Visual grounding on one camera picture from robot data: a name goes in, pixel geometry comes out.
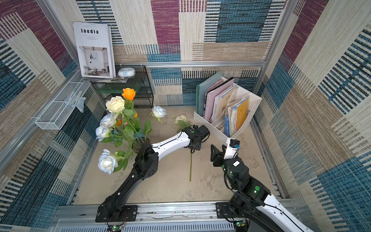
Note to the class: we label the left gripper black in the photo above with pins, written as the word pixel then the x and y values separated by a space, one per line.
pixel 198 147

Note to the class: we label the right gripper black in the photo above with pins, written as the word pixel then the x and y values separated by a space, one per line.
pixel 220 158

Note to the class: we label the orange rose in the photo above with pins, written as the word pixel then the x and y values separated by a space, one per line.
pixel 128 94

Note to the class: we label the blue cylindrical vase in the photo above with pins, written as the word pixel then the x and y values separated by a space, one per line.
pixel 140 134

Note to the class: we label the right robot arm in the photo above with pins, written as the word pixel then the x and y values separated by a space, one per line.
pixel 251 199

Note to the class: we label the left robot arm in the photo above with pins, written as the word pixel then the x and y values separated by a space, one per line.
pixel 145 166

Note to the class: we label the green folder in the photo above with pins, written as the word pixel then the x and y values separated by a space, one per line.
pixel 202 89

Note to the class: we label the orange yellow booklet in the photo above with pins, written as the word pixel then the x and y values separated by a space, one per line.
pixel 238 114

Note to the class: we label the white file organizer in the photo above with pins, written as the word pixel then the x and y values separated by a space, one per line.
pixel 219 97

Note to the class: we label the white round device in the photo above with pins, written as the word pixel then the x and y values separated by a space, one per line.
pixel 126 72

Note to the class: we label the green glass shelf plate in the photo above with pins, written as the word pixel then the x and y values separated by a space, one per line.
pixel 117 88

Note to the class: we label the Inedia magazine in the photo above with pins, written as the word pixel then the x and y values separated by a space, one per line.
pixel 95 50

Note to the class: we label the black wire shelf rack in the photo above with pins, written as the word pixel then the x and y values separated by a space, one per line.
pixel 140 82

